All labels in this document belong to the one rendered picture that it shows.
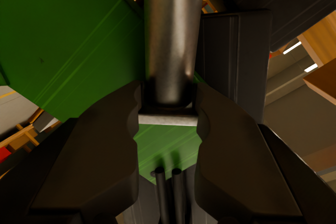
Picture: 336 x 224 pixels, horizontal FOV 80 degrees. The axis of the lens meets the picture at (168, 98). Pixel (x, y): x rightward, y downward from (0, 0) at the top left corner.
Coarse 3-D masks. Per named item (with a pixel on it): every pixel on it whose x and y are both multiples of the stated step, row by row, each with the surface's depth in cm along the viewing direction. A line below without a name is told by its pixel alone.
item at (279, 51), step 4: (204, 0) 310; (208, 0) 305; (204, 4) 320; (208, 4) 310; (212, 8) 310; (280, 48) 354; (284, 48) 360; (272, 52) 362; (276, 52) 357; (280, 52) 352; (272, 56) 367
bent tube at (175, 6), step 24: (144, 0) 10; (168, 0) 9; (192, 0) 9; (144, 24) 11; (168, 24) 10; (192, 24) 10; (168, 48) 10; (192, 48) 11; (168, 72) 11; (192, 72) 12; (144, 96) 13; (168, 96) 12; (144, 120) 12; (168, 120) 12; (192, 120) 12
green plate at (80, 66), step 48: (0, 0) 12; (48, 0) 12; (96, 0) 12; (0, 48) 14; (48, 48) 14; (96, 48) 14; (144, 48) 14; (48, 96) 16; (96, 96) 16; (144, 144) 19; (192, 144) 19
